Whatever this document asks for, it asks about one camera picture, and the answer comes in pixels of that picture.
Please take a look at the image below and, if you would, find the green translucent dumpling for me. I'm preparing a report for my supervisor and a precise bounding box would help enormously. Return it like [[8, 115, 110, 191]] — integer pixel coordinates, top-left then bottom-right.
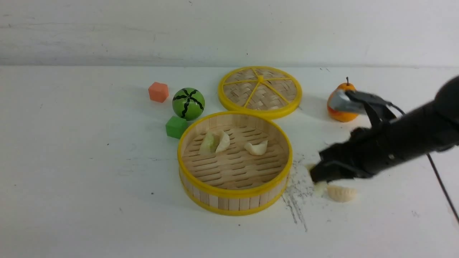
[[198, 131, 219, 155]]

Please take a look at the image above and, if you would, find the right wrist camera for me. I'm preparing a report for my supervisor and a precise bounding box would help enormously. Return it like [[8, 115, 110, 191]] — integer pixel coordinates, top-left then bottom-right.
[[327, 89, 370, 115]]

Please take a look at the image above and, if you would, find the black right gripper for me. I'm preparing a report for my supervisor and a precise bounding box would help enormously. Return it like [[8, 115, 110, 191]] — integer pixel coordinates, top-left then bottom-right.
[[309, 123, 431, 183]]

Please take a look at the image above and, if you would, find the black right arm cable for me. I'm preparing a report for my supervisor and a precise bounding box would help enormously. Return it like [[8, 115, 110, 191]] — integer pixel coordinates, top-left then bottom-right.
[[389, 102, 459, 224]]

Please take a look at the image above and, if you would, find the white pleated dumpling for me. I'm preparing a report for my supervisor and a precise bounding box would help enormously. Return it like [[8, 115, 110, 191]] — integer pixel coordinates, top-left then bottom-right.
[[326, 185, 358, 203], [244, 140, 268, 156]]

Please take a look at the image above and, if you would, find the orange toy pear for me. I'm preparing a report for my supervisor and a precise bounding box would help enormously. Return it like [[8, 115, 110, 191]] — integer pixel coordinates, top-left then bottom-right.
[[327, 76, 359, 123]]

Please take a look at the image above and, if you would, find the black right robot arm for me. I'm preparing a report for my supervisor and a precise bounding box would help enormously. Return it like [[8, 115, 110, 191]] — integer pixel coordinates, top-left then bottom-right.
[[310, 77, 459, 183]]

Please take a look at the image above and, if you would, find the orange cube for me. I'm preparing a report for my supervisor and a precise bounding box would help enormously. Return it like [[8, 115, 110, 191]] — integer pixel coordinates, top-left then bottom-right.
[[148, 82, 169, 103]]

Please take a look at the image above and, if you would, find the toy watermelon ball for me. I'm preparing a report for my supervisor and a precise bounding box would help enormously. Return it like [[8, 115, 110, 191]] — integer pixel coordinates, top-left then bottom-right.
[[172, 87, 205, 121]]

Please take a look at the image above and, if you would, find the green cube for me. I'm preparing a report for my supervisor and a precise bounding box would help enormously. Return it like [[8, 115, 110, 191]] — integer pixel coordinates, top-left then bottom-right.
[[165, 116, 188, 139]]

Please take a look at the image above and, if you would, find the bamboo steamer tray yellow rim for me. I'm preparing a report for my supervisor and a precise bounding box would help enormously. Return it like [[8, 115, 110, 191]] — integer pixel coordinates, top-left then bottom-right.
[[177, 111, 293, 216]]

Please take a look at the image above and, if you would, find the bamboo steamer lid yellow rim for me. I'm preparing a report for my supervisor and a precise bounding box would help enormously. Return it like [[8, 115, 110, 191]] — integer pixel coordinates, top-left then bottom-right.
[[217, 66, 303, 120]]

